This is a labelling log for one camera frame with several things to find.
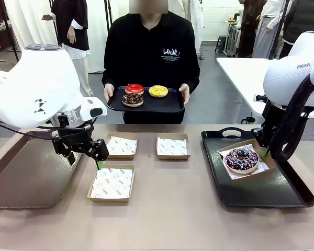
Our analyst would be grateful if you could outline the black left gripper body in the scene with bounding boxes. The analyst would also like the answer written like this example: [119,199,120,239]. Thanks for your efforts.
[54,124,95,152]

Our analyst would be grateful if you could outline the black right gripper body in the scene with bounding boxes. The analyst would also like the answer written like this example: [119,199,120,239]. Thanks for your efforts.
[259,101,281,137]

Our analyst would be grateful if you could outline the kraft paper food box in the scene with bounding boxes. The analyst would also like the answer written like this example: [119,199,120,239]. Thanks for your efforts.
[216,138,277,181]
[87,164,136,203]
[156,133,191,161]
[104,132,139,160]

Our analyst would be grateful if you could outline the purple glazed sprinkle donut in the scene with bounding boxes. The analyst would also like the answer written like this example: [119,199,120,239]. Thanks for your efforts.
[225,147,260,175]

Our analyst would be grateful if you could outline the chocolate donut with nuts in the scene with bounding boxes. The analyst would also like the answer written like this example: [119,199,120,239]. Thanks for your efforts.
[121,93,144,108]

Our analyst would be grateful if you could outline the red glazed donut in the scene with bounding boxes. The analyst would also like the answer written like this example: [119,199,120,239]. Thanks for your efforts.
[124,83,145,95]

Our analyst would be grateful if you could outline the small black serving tray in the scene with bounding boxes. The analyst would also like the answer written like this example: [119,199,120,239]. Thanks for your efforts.
[106,86,186,115]

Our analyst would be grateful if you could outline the yellow glazed donut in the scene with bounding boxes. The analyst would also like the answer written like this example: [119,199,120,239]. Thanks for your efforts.
[148,85,169,99]

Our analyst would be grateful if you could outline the person's left forearm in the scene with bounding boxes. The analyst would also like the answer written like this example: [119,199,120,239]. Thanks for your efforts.
[182,49,201,87]

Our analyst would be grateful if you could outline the large black serving tray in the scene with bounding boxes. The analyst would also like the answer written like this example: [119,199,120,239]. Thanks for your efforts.
[200,127,314,209]

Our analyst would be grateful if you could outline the brown plastic serving tray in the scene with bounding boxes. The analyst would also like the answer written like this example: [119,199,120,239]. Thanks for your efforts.
[0,130,92,209]

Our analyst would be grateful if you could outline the person's right hand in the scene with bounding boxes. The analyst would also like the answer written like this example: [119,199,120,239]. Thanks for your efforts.
[104,83,115,102]

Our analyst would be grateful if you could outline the person's left hand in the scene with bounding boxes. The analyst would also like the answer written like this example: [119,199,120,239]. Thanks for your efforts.
[178,83,191,106]

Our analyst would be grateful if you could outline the white side table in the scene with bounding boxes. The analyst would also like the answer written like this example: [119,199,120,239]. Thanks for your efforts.
[216,57,314,125]

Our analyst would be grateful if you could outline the black slanted pole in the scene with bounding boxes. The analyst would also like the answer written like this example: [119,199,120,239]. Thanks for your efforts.
[268,0,291,60]

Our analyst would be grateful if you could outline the dark grey plastic stool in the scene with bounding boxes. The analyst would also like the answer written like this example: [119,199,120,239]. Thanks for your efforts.
[215,35,228,54]

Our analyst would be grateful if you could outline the person in brown coat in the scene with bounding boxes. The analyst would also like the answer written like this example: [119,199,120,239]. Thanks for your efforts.
[237,0,267,58]

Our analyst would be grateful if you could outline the person in dark green jacket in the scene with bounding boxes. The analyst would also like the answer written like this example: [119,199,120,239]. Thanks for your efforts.
[278,0,314,60]

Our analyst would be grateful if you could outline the mannequin in black top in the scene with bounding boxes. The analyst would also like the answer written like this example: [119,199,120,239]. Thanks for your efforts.
[41,0,95,97]

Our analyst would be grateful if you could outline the person in black shirt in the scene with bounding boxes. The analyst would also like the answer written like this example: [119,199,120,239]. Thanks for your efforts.
[101,0,201,125]

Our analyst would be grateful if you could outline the white hanging coat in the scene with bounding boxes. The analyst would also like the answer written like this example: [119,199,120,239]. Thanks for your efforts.
[170,0,205,47]

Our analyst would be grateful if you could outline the white backdrop curtain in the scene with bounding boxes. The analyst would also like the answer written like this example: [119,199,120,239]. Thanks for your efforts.
[4,0,113,74]

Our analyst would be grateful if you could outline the black light stand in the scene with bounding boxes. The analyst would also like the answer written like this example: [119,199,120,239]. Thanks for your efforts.
[104,0,115,29]

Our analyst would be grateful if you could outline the black braided cable sleeve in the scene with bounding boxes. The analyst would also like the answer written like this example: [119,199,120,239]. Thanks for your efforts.
[271,74,314,163]

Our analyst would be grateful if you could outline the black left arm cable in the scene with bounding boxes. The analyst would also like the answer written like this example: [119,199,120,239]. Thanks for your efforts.
[0,117,92,139]

